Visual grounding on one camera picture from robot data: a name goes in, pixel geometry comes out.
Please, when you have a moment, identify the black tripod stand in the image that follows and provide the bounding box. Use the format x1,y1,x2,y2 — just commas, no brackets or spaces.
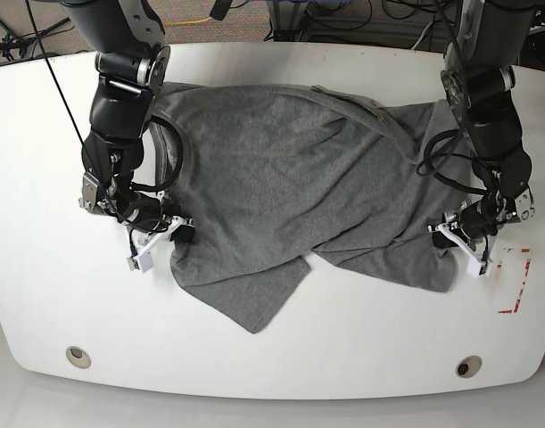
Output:
0,16,74,66

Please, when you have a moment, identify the left table cable grommet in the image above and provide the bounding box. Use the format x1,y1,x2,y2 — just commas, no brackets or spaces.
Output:
65,346,91,370

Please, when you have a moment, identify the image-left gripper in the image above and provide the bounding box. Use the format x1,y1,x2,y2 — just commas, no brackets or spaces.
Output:
115,191,195,243

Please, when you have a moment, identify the yellow cable on floor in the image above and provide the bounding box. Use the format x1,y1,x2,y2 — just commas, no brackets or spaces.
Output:
164,15,211,28

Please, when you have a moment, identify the red tape rectangle marking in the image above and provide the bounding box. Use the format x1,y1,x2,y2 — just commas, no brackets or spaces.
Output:
493,248,532,315

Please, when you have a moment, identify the table cable grommet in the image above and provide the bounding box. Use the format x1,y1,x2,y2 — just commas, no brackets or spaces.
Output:
65,346,91,370
455,355,483,379

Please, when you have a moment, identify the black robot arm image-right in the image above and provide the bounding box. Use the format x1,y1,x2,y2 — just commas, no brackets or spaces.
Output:
423,1,539,263

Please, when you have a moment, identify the grey T-shirt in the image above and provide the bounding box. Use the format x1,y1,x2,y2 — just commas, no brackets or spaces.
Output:
151,83,465,333

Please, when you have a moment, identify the right table cable grommet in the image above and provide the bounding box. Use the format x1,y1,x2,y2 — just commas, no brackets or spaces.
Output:
455,355,483,379

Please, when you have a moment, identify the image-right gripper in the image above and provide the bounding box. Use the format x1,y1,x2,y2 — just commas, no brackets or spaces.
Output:
432,200,499,258

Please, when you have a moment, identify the black robot arm image-left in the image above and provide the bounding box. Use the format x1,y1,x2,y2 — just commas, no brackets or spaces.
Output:
62,1,178,234

